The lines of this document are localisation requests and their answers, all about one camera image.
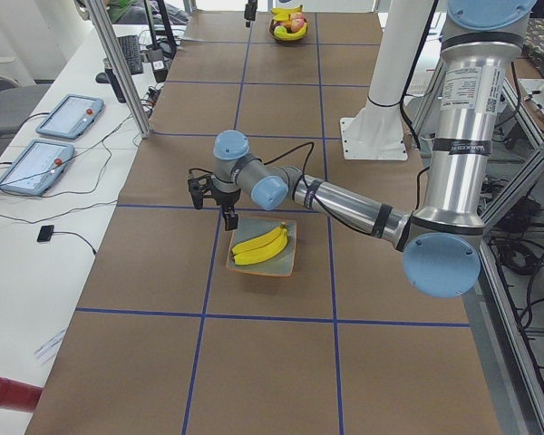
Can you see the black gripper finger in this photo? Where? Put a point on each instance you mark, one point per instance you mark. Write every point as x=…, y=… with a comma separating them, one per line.
x=230, y=218

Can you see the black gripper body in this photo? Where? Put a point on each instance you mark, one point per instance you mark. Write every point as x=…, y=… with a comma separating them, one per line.
x=227, y=198

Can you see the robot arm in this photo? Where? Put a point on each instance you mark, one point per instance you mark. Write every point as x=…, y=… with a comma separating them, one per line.
x=440, y=238

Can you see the grey square plate orange rim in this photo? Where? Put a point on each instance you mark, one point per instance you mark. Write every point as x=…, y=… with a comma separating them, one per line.
x=250, y=227

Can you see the woven fruit basket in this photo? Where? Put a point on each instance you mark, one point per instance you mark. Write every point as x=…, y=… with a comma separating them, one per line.
x=288, y=36

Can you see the brown paper table mat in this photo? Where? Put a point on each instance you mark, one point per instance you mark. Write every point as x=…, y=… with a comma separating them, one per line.
x=166, y=340

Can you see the black bottle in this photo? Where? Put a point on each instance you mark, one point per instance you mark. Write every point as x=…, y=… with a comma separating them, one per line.
x=113, y=81

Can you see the upper teach pendant tablet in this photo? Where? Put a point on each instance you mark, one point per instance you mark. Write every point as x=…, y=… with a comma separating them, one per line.
x=71, y=117

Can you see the teach pendant tablet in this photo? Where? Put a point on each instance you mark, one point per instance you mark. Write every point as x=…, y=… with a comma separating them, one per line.
x=37, y=168
x=71, y=117

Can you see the black keyboard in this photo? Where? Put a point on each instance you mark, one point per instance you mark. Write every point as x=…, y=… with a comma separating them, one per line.
x=130, y=49

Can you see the small black puck device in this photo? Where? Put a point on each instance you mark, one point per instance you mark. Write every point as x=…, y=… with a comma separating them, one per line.
x=45, y=233

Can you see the lower teach pendant tablet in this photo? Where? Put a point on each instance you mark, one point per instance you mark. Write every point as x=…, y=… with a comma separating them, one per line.
x=37, y=168

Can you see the red cylinder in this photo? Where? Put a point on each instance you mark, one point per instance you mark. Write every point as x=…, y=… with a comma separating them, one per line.
x=18, y=396

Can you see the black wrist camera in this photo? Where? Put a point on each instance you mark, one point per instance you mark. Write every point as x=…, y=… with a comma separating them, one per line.
x=199, y=186

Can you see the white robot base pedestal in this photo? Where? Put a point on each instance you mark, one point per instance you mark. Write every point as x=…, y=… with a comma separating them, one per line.
x=376, y=131

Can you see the aluminium frame post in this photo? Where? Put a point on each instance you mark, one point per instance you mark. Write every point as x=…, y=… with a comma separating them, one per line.
x=110, y=45

